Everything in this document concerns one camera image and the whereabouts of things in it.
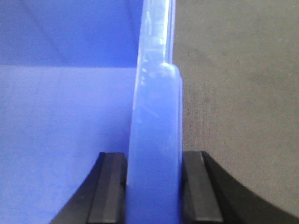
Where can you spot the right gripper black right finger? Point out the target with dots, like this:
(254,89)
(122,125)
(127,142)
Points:
(210,195)

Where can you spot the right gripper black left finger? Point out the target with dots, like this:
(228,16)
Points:
(100,199)

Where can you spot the large blue plastic bin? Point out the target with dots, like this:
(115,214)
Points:
(84,77)

